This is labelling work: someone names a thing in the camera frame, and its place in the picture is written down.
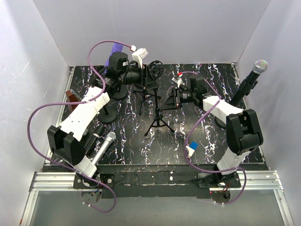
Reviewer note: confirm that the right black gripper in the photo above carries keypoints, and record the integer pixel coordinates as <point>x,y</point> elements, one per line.
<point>173,100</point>

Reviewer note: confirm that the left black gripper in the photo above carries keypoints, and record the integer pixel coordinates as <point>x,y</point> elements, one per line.
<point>148,82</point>

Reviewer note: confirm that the black tripod stand with shockmount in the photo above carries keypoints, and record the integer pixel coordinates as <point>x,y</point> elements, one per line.
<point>156,69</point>

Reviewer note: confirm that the black round-base mic stand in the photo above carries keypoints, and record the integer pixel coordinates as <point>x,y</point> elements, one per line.
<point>107,114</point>

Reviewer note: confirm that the black shotgun microphone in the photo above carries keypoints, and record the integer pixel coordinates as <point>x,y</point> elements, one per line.
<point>94,138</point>

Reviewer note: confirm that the black glitter microphone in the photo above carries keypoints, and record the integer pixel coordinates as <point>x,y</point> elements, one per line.
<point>85,141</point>

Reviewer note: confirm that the small black tripod stand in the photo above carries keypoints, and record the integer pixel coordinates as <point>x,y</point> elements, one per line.
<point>158,121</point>

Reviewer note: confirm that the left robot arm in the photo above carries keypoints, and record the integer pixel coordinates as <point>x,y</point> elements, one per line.
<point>65,139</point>

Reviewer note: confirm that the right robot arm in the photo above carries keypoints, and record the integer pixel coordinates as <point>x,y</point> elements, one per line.
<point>243,132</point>

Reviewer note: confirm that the empty round-base stand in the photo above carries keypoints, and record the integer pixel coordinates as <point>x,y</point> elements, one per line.
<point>121,94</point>

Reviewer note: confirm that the purple microphone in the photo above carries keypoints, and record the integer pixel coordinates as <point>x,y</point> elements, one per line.
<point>115,48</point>

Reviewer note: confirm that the right round-base mic stand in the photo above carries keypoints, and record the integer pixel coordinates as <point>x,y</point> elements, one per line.
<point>243,90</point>

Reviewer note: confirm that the black microphone silver grille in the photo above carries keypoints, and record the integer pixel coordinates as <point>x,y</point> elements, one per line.
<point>259,67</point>

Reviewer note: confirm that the blue white small card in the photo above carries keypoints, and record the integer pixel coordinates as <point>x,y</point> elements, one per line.
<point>190,149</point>

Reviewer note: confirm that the brown wooden metronome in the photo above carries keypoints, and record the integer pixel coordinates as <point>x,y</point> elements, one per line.
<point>72,97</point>

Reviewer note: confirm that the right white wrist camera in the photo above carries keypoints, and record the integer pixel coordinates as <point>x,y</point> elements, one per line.
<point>178,79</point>

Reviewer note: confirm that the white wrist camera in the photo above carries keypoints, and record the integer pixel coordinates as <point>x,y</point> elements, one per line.
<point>178,79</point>
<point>139,55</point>

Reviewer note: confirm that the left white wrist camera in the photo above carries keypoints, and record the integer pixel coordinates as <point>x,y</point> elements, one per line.
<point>139,55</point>

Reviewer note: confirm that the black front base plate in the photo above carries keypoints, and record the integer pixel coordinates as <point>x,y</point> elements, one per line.
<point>157,180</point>

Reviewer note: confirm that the aluminium frame rail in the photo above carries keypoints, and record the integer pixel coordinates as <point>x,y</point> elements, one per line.
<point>65,181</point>

